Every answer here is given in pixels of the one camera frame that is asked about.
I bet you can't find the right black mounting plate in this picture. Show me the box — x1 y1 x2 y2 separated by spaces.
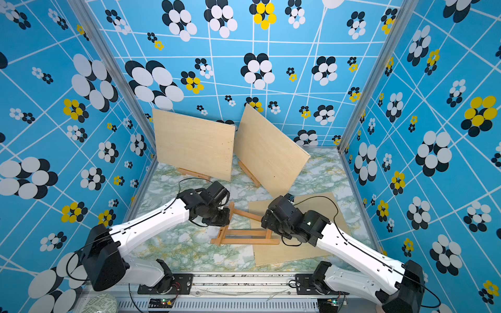
295 274 325 296

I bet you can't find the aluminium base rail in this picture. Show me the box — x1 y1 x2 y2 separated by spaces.
72 270 416 313

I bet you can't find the black mounting plate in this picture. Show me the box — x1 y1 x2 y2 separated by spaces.
295 274 325 296
137 273 194 296

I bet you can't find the wooden easel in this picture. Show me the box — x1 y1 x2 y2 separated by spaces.
238 160 262 188
177 168 211 182
211 202 280 246

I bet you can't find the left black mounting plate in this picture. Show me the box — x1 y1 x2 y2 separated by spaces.
137 273 194 296

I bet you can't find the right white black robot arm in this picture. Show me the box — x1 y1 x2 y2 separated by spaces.
261 194 425 312

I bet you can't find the green patterned round object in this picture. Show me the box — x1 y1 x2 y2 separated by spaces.
81 293 119 313

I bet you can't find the plywood board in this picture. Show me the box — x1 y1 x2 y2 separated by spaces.
234 104 310 197
253 192 351 266
153 109 236 181

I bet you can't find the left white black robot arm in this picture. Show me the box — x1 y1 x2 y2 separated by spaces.
81 181 230 294

